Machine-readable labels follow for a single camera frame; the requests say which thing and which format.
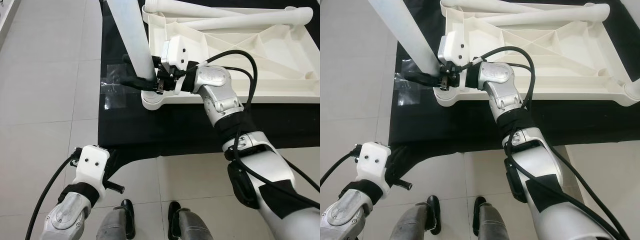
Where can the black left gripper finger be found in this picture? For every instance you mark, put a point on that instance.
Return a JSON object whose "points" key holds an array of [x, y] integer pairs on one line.
{"points": [[112, 159], [398, 158]]}

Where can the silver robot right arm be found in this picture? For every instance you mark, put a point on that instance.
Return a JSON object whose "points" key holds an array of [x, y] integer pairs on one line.
{"points": [[215, 85], [497, 80]]}

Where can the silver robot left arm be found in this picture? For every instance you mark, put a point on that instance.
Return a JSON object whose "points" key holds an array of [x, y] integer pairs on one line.
{"points": [[345, 215], [65, 215]]}

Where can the clear tape patch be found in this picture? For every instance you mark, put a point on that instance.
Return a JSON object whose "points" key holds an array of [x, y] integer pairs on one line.
{"points": [[407, 95], [112, 97]]}

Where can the grey robot left leg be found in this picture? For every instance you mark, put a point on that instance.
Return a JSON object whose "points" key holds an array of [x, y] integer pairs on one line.
{"points": [[407, 225], [112, 225]]}

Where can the grey robot leg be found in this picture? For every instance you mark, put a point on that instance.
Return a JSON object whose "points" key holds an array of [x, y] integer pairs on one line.
{"points": [[495, 225], [407, 225], [192, 227], [112, 225]]}

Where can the black tablecloth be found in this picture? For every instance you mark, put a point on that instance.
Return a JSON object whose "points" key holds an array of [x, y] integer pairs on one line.
{"points": [[175, 125], [465, 125]]}

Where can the grey robot right leg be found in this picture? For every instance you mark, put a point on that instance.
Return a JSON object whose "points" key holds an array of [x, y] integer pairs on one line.
{"points": [[192, 227], [495, 225]]}

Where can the white plastic table top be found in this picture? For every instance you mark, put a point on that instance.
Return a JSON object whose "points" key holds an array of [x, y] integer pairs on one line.
{"points": [[280, 55], [575, 55]]}

